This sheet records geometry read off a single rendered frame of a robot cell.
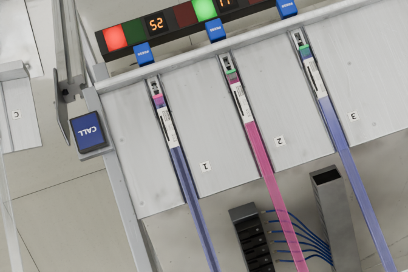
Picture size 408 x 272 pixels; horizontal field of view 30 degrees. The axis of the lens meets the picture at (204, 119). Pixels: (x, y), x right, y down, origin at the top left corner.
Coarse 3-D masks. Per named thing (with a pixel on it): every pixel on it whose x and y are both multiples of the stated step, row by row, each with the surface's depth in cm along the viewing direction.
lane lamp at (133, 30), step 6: (138, 18) 113; (126, 24) 113; (132, 24) 113; (138, 24) 113; (126, 30) 113; (132, 30) 113; (138, 30) 113; (126, 36) 113; (132, 36) 113; (138, 36) 113; (144, 36) 113; (132, 42) 113
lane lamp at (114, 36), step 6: (120, 24) 113; (108, 30) 113; (114, 30) 113; (120, 30) 113; (108, 36) 113; (114, 36) 113; (120, 36) 113; (108, 42) 113; (114, 42) 113; (120, 42) 113; (126, 42) 113; (108, 48) 113; (114, 48) 112
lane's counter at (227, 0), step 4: (216, 0) 114; (220, 0) 114; (224, 0) 114; (228, 0) 114; (232, 0) 113; (236, 0) 113; (220, 4) 113; (224, 4) 113; (228, 4) 113; (232, 4) 113; (236, 4) 113; (220, 8) 113; (224, 8) 113; (228, 8) 113; (232, 8) 113; (220, 12) 113
